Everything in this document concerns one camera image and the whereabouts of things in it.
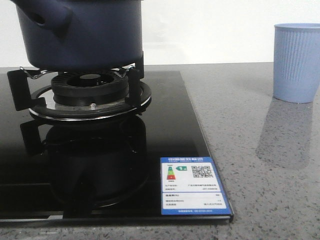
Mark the black glass gas stove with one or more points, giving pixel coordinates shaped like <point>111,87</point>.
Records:
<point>104,171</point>

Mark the light blue ribbed plastic cup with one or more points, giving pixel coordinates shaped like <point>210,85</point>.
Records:
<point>296,62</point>

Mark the dark blue cooking pot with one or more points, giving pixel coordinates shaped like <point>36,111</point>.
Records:
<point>81,35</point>

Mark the blue energy label sticker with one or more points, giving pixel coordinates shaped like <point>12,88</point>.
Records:
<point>190,186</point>

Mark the black metal pot support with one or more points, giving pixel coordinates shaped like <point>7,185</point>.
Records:
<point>41,103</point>

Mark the black round gas burner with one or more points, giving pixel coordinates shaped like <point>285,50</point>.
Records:
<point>82,89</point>

